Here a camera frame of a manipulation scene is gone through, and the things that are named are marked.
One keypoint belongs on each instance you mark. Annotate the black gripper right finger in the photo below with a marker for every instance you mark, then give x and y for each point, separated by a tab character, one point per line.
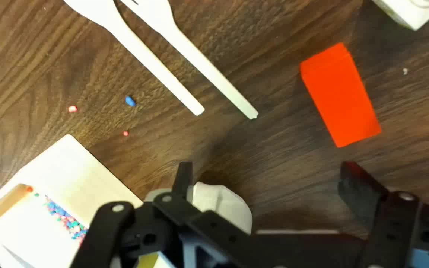
391	224

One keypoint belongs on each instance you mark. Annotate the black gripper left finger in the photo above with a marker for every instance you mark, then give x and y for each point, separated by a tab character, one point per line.
126	233

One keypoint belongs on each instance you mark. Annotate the red rectangular block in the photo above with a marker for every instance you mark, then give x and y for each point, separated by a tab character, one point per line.
342	94

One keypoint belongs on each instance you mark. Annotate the colourful sprinkles pile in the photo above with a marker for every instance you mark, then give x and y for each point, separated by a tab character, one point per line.
66	218

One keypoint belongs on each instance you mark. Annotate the light wooden box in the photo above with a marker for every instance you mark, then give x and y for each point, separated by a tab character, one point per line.
71	173

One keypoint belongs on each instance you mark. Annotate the tiny blue bead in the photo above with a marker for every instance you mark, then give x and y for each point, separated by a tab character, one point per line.
130	102

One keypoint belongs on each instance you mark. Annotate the pale wooden spoon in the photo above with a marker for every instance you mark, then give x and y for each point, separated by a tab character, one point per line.
150	63

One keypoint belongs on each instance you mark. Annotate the pale wooden fork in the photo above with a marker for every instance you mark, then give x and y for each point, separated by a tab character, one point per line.
209	67

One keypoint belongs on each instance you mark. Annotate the small white cardboard box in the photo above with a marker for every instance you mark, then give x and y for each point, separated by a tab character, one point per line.
413	15

